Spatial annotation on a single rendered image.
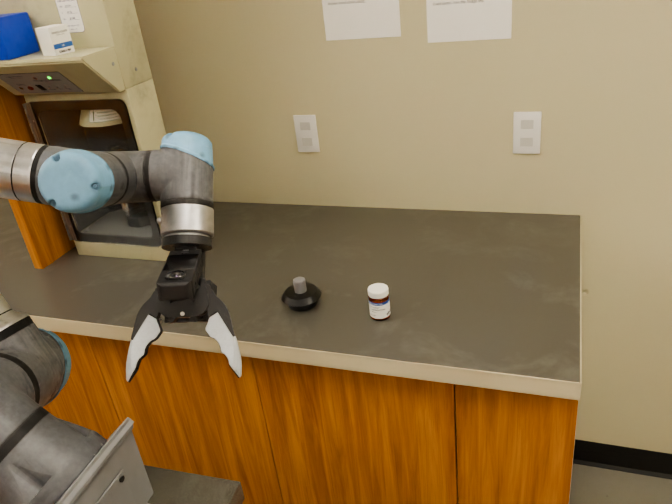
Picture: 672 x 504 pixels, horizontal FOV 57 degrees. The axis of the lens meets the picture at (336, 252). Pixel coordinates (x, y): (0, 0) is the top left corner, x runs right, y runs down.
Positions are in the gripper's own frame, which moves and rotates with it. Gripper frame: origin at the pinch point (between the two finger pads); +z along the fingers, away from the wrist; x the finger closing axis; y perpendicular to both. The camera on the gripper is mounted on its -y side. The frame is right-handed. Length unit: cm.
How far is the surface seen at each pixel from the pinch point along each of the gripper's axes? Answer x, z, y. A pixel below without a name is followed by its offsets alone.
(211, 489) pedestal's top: -1.1, 17.1, 17.7
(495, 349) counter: -53, -3, 35
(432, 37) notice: -51, -84, 60
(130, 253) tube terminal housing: 32, -35, 86
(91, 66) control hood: 29, -68, 42
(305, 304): -17, -15, 52
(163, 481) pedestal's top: 7.1, 16.0, 20.5
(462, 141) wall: -61, -61, 75
